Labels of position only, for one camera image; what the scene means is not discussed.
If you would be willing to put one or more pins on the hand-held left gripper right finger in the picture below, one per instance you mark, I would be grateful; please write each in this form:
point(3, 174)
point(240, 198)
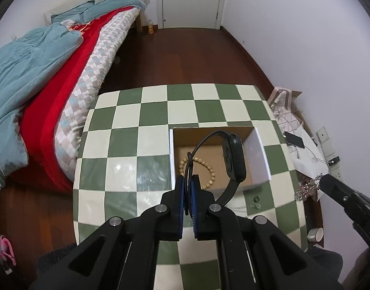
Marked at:
point(194, 208)

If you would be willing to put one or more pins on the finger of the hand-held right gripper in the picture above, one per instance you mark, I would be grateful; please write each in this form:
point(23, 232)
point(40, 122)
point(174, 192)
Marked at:
point(335, 188)

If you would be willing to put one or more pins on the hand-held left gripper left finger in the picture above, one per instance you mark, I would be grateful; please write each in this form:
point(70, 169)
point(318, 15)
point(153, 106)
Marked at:
point(180, 208)

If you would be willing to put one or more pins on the black smartwatch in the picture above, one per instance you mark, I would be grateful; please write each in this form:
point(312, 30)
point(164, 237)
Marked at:
point(233, 160)

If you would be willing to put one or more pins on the white cardboard box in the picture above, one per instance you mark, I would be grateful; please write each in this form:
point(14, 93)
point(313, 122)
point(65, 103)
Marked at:
point(257, 157)

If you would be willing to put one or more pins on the white power strip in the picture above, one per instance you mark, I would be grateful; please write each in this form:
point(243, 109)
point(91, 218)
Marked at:
point(328, 146)

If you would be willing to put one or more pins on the white cup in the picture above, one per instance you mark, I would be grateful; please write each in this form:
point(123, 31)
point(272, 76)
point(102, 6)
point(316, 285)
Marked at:
point(316, 235)

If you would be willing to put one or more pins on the black smartphone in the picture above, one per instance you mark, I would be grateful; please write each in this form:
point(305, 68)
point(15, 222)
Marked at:
point(295, 140)

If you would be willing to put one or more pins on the green white checked tablecloth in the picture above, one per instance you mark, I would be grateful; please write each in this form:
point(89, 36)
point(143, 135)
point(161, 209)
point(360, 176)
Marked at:
point(124, 145)

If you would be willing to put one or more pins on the grid patterned cloth bag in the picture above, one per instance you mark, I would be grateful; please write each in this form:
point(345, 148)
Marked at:
point(283, 108)

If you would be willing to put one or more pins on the diamond patterned mattress pad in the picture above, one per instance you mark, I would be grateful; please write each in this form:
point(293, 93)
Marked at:
point(91, 75)

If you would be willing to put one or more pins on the bed with blankets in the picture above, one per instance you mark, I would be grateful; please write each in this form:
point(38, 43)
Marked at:
point(58, 96)

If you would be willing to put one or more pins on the pink slipper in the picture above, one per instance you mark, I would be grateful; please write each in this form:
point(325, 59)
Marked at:
point(7, 249)

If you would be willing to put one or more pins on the plastic drink bottle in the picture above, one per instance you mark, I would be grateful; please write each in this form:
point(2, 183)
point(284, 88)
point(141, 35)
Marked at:
point(150, 27)

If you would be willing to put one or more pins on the white door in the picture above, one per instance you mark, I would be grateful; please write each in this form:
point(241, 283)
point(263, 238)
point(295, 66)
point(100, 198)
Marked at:
point(191, 0)

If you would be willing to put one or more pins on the light blue blanket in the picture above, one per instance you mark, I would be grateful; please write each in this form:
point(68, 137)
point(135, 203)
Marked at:
point(22, 72)
point(112, 4)

